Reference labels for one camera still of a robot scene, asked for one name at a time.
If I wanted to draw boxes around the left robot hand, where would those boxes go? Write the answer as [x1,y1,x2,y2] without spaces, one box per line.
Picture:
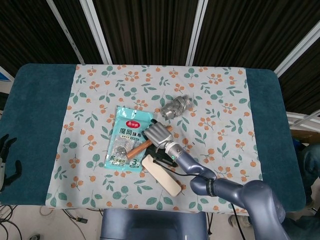
[0,133,23,193]

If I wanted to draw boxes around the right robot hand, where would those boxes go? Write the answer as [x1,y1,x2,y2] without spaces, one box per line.
[143,120,174,148]

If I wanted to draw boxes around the wooden stick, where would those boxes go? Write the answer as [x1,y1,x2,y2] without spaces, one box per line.
[126,125,173,160]

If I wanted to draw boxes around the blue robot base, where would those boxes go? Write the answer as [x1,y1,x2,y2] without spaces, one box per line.
[99,208,209,240]

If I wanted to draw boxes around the black flat card holder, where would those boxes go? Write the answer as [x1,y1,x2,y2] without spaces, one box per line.
[140,143,181,168]

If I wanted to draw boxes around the teal cleaning cloth package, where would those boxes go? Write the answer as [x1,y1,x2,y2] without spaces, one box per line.
[103,105,155,173]

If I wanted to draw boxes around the floral tablecloth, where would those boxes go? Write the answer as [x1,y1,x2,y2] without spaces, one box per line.
[45,63,268,218]

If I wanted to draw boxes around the cream oblong case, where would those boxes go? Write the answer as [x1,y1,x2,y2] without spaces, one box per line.
[141,154,182,197]

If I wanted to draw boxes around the teal table cover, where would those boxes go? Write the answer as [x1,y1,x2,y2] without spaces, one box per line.
[0,63,306,213]

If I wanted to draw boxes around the black cable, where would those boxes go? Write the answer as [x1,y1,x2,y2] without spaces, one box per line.
[150,157,247,240]

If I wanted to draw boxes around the white floor cable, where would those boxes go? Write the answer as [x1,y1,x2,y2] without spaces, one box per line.
[39,206,55,216]

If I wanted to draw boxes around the white aluminium frame post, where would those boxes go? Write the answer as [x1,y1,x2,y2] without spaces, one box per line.
[186,0,209,66]
[79,0,113,65]
[273,24,320,77]
[46,0,86,65]

